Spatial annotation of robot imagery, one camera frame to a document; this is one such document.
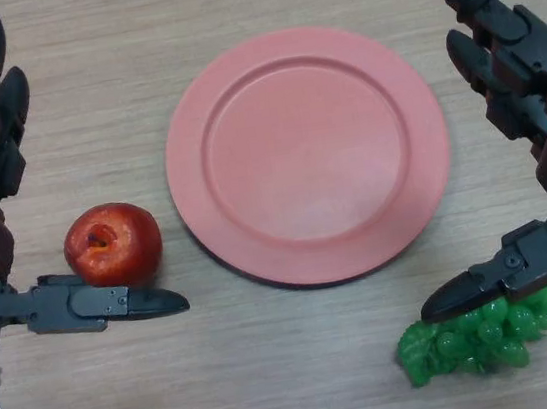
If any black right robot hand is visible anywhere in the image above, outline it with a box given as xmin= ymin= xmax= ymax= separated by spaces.
xmin=379 ymin=0 xmax=547 ymax=326

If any red apple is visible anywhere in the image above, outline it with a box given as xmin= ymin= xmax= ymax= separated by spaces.
xmin=57 ymin=196 xmax=170 ymax=297

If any pink round plate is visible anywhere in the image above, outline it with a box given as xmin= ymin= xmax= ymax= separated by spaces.
xmin=149 ymin=9 xmax=467 ymax=306

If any green plastic grape bunch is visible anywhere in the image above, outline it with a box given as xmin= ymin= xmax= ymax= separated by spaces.
xmin=389 ymin=277 xmax=547 ymax=391

